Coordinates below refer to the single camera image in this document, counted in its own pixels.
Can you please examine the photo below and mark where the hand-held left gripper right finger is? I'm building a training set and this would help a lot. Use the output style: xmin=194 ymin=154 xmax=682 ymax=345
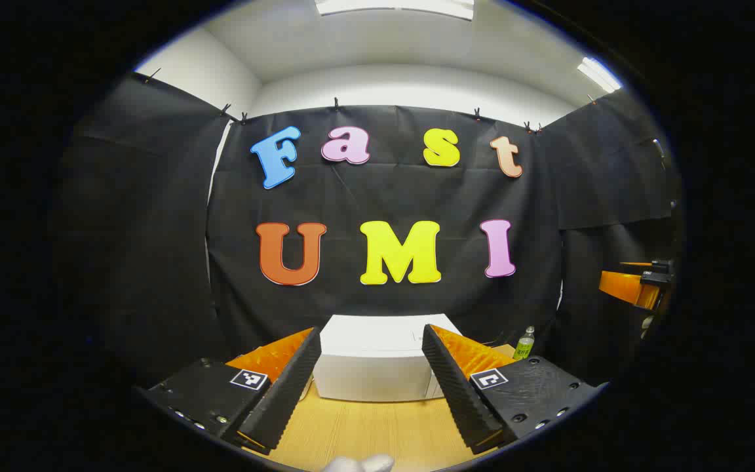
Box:
xmin=421 ymin=323 xmax=608 ymax=456

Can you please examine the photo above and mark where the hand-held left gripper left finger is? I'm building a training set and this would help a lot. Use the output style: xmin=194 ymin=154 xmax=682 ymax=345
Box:
xmin=134 ymin=326 xmax=323 ymax=454

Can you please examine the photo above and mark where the white microwave oven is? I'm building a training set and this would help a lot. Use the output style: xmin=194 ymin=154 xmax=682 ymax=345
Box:
xmin=312 ymin=314 xmax=465 ymax=403

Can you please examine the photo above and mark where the green drink bottle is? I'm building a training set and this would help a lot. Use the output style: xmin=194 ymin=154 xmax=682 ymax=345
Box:
xmin=513 ymin=326 xmax=536 ymax=361

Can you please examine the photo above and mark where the ceiling light panel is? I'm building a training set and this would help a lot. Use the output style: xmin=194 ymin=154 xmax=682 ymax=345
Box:
xmin=314 ymin=0 xmax=475 ymax=21
xmin=577 ymin=56 xmax=623 ymax=94

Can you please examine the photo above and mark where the black backdrop cloth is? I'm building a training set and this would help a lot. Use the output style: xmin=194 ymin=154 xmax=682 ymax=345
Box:
xmin=50 ymin=72 xmax=683 ymax=387

